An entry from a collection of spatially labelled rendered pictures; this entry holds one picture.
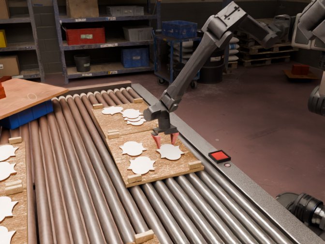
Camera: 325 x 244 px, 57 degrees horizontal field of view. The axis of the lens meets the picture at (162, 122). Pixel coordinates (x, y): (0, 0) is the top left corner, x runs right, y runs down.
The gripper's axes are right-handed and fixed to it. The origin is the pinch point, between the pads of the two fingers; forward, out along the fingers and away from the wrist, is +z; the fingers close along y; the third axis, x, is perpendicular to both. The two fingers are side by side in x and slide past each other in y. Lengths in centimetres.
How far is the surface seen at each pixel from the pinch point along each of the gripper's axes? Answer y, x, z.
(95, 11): 73, 422, -114
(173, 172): -5.7, -18.2, 5.3
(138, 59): 146, 428, -25
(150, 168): -13.9, -13.3, 3.4
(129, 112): -3.2, 41.3, -10.1
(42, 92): -47, 75, -25
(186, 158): 4.7, -11.6, 3.8
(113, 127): -15.9, 32.6, -5.5
